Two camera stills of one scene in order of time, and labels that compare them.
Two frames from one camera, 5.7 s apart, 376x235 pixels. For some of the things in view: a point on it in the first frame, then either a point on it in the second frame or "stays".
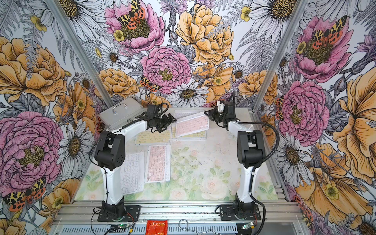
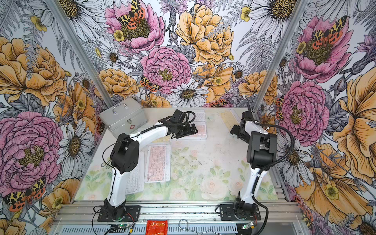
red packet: [156, 227] stays
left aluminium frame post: [90, 65] stays
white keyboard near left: [132, 175] stays
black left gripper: [170, 117] to [187, 132]
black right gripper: [212, 112] to [246, 138]
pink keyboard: [158, 165] stays
